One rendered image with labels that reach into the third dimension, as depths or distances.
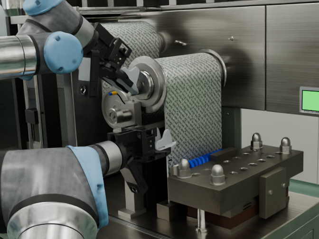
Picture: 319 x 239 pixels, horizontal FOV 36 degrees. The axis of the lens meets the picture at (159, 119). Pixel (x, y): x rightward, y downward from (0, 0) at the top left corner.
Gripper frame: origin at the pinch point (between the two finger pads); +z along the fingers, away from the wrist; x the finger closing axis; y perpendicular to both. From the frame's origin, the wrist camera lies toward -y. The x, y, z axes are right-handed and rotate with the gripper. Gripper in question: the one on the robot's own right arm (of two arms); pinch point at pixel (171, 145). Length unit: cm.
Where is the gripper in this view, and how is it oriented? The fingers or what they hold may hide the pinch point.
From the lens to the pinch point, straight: 127.1
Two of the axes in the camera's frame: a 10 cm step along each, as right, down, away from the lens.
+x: -7.3, -1.1, 6.8
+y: -0.4, -9.8, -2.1
